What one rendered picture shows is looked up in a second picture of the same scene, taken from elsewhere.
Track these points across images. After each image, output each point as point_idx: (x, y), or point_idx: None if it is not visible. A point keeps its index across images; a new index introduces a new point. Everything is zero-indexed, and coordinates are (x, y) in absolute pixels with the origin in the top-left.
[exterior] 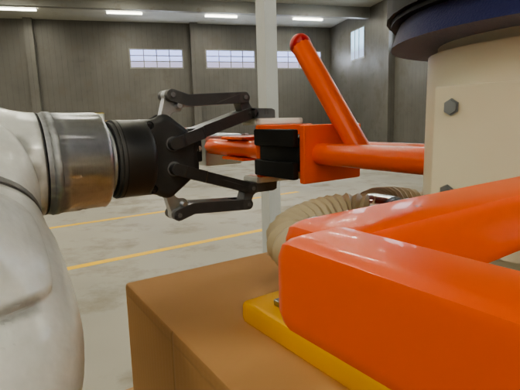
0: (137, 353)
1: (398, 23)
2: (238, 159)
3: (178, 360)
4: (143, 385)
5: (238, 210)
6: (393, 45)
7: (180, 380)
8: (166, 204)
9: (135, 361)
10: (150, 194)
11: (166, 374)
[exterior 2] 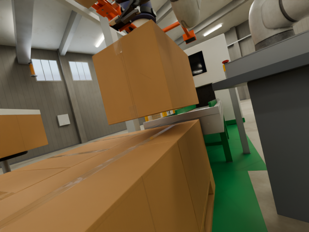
0: (157, 36)
1: (144, 12)
2: (112, 9)
3: (165, 35)
4: (160, 43)
5: (127, 21)
6: (145, 14)
7: (166, 38)
8: (139, 8)
9: (157, 38)
10: (143, 3)
11: (164, 38)
